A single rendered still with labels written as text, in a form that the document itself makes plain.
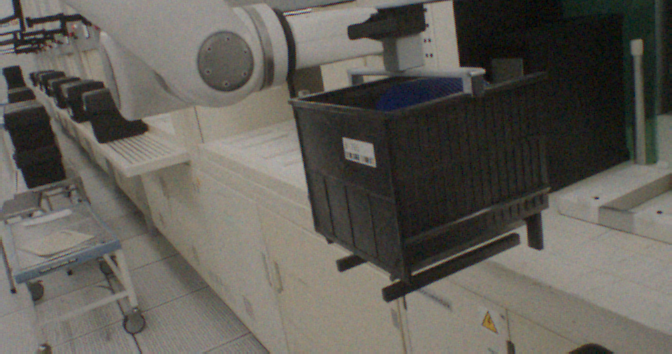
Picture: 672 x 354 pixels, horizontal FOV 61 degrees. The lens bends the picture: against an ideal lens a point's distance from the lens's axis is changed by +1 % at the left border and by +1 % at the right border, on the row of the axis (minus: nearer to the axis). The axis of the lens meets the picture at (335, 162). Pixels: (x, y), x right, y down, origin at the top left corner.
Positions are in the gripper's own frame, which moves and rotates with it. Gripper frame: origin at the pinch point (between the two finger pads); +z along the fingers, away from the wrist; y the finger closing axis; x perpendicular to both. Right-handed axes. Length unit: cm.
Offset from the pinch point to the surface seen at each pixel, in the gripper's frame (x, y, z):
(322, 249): -54, -66, 15
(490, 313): -48, -8, 15
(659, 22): -14, -33, 100
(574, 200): -35, -7, 35
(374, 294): -58, -43, 15
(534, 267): -37.9, -0.3, 18.0
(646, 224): -36, 5, 35
